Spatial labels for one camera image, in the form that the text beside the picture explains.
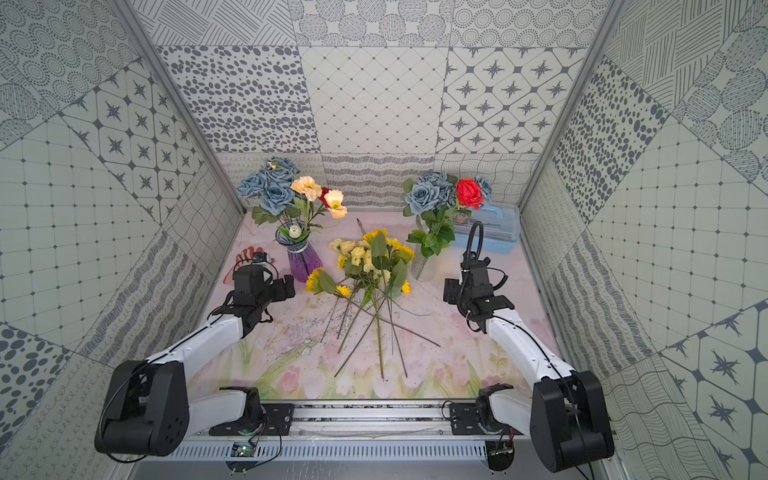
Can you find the small sunflower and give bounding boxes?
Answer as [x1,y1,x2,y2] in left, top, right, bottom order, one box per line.
[320,284,355,343]

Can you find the large sunflower vase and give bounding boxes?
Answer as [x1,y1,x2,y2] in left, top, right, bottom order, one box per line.
[335,229,414,375]

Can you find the yellow rose bunch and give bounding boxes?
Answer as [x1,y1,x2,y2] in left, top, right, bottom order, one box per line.
[333,239,376,344]

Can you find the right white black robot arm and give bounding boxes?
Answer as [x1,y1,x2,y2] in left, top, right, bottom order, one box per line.
[443,221,615,473]

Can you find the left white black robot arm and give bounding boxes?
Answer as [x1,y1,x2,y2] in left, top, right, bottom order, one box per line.
[94,262,295,463]

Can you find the clear glass vase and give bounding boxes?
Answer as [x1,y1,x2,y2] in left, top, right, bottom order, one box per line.
[411,248,437,282]

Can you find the purple ribbed vase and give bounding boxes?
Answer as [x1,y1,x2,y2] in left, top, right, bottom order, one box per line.
[286,239,323,283]

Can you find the left bouquet yellow flowers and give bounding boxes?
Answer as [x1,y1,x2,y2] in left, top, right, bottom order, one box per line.
[237,157,348,243]

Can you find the red white hand-shaped tool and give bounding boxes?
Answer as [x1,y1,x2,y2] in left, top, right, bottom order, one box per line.
[223,246,265,286]

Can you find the blue plastic storage box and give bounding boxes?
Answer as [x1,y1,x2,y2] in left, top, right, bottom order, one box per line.
[451,205,521,254]

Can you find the red rose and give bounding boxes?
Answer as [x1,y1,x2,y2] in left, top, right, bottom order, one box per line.
[456,178,485,210]

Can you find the blue grey roses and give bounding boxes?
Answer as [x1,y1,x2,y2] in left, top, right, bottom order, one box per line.
[403,172,493,217]

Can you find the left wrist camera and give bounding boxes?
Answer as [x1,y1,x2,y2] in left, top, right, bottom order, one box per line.
[251,251,270,265]

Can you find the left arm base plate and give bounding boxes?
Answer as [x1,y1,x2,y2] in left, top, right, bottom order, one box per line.
[208,386,295,437]

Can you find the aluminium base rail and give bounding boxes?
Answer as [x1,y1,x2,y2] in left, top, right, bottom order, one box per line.
[128,398,601,443]

